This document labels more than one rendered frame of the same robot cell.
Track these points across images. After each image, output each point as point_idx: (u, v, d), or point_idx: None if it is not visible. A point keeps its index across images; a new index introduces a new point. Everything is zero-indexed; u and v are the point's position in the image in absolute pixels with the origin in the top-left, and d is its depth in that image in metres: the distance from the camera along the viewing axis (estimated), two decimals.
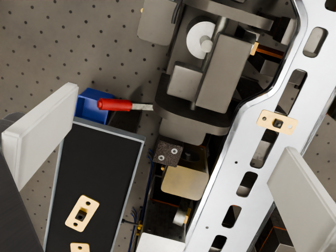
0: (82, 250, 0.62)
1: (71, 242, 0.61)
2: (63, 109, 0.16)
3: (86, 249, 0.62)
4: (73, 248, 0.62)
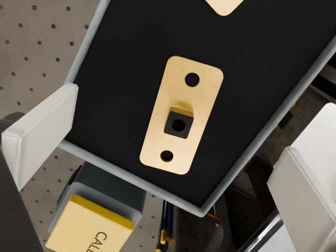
0: (196, 90, 0.20)
1: (173, 56, 0.19)
2: (63, 109, 0.16)
3: (209, 88, 0.20)
4: (169, 79, 0.20)
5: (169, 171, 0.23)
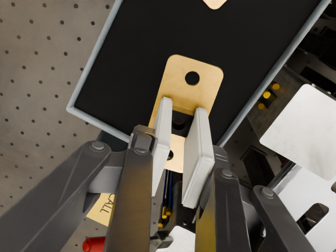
0: (196, 89, 0.20)
1: (173, 55, 0.20)
2: (169, 121, 0.18)
3: (209, 87, 0.20)
4: (169, 78, 0.20)
5: (169, 169, 0.23)
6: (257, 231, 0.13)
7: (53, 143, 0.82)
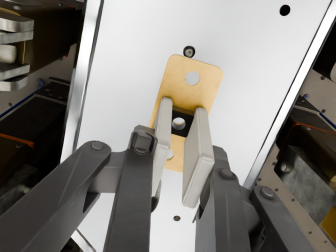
0: (196, 89, 0.20)
1: (173, 54, 0.20)
2: (169, 121, 0.18)
3: (209, 87, 0.20)
4: (169, 78, 0.20)
5: (169, 169, 0.23)
6: (257, 231, 0.13)
7: None
